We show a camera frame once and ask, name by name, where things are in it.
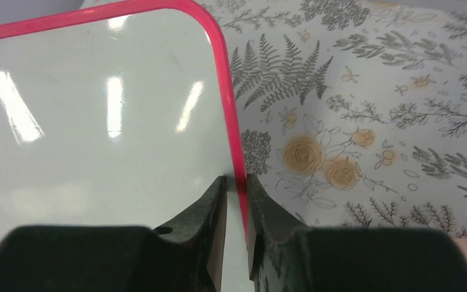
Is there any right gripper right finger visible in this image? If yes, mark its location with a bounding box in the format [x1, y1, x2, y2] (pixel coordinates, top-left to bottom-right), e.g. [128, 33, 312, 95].
[246, 175, 467, 291]

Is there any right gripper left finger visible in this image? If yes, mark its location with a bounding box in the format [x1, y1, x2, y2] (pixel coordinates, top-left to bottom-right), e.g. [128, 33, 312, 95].
[0, 176, 227, 291]

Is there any pink framed whiteboard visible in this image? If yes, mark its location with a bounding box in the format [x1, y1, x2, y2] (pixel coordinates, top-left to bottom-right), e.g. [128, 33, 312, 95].
[0, 1, 254, 291]

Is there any floral patterned table mat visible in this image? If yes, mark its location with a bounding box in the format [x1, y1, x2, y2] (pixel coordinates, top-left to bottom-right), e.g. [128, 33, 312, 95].
[80, 0, 467, 239]

